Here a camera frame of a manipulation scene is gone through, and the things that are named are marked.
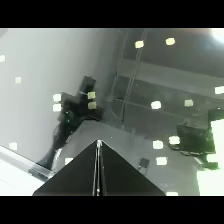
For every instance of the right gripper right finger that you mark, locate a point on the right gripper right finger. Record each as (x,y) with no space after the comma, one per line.
(126,178)

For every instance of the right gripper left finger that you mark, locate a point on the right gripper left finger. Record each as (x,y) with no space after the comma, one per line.
(73,180)

